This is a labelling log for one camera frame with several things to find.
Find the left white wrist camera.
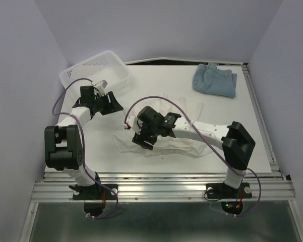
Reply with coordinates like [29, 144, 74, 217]
[92, 80, 108, 97]

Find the aluminium frame rail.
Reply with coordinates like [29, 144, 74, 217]
[21, 65, 303, 241]

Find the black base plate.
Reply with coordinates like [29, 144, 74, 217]
[69, 184, 118, 219]
[203, 183, 253, 216]

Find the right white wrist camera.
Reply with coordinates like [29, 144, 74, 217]
[124, 115, 143, 134]

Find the light blue denim skirt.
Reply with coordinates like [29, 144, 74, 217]
[192, 63, 237, 98]

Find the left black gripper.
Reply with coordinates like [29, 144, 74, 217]
[93, 91, 124, 115]

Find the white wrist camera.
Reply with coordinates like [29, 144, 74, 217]
[124, 115, 143, 134]
[92, 80, 108, 97]

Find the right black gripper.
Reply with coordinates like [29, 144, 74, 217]
[133, 118, 159, 150]

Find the white skirt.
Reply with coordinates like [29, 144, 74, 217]
[113, 97, 212, 158]

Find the white plastic basket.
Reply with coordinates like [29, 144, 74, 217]
[59, 51, 131, 91]

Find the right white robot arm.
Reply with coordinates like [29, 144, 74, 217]
[125, 106, 256, 197]

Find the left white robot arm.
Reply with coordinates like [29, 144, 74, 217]
[44, 85, 124, 199]

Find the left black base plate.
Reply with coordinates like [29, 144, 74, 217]
[69, 184, 118, 219]

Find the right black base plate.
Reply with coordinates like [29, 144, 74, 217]
[203, 183, 253, 216]

